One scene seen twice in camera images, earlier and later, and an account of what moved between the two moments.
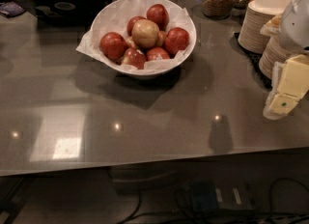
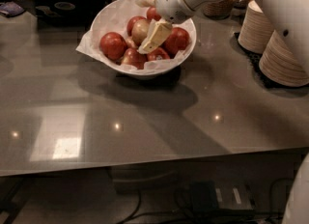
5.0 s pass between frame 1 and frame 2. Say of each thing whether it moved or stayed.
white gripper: moved
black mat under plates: stayed
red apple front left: stayed
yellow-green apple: stayed
